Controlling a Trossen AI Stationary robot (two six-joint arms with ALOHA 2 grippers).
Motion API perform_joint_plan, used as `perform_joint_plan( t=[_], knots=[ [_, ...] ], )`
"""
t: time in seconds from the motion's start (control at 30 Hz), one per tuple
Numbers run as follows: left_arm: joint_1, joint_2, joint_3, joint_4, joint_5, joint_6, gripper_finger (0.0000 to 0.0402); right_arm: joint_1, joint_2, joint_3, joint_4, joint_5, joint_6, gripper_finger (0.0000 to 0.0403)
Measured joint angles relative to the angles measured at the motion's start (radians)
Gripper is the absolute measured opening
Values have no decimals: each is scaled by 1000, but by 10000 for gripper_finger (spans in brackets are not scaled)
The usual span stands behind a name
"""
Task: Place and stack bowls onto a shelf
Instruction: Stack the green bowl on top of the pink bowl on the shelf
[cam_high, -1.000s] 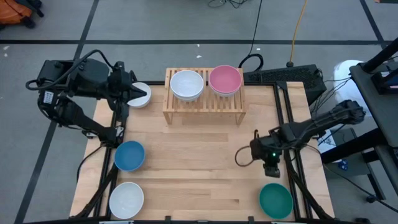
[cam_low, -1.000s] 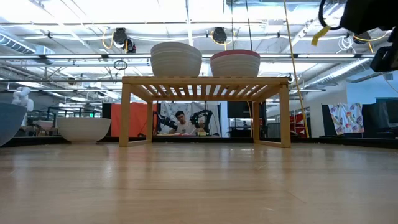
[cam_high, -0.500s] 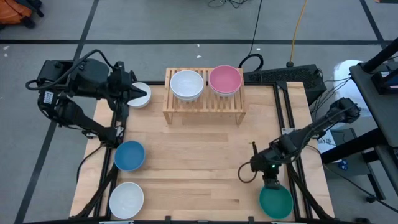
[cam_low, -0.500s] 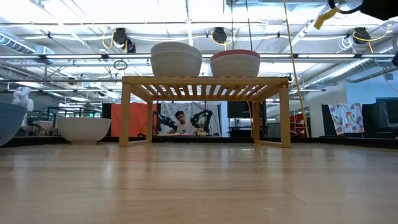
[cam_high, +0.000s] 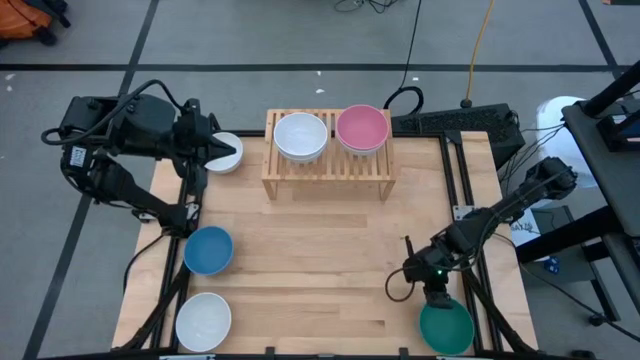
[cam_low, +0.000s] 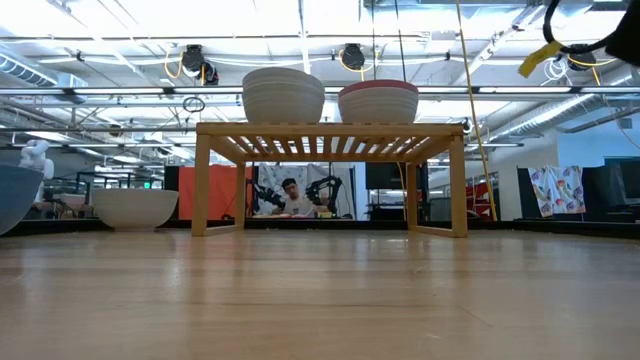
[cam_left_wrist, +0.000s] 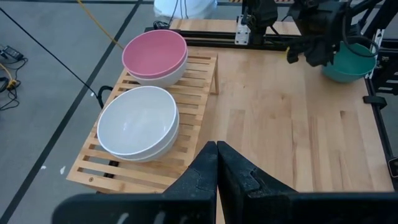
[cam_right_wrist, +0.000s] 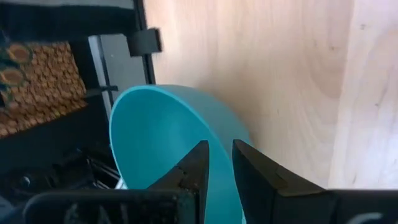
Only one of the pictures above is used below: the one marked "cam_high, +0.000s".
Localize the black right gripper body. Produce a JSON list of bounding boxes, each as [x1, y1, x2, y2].
[[402, 242, 457, 296]]

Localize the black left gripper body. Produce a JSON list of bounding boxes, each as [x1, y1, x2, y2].
[[172, 107, 214, 171]]

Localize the green bowl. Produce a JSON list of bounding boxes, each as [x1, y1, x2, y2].
[[418, 298, 476, 356]]

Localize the white bowl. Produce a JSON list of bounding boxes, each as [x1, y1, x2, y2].
[[174, 291, 233, 354], [277, 149, 326, 165], [272, 112, 330, 161], [339, 144, 386, 157], [203, 131, 245, 175]]

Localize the blue bowl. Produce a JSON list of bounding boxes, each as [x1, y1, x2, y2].
[[182, 225, 235, 277]]

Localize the pink bowl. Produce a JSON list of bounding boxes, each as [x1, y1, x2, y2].
[[335, 103, 390, 152]]

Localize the wooden slatted shelf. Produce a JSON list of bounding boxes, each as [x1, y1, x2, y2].
[[260, 108, 397, 202]]

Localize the printed white paper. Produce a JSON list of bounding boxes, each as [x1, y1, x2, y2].
[[510, 208, 541, 247]]

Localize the black perforated box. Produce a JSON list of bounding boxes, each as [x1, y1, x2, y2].
[[390, 103, 526, 169]]

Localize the white plastic bag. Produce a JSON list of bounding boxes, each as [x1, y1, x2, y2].
[[537, 95, 599, 189]]

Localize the black side table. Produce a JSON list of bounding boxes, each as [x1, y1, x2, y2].
[[514, 59, 640, 321]]

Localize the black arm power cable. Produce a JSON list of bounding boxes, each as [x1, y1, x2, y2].
[[122, 230, 169, 296]]

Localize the thin black floor cable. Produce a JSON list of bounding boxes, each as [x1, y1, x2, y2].
[[519, 267, 640, 344]]

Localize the black cable bundle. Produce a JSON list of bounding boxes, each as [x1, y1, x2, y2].
[[332, 0, 401, 15]]

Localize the yellow hanging cable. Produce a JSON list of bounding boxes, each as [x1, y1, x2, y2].
[[464, 0, 497, 106]]

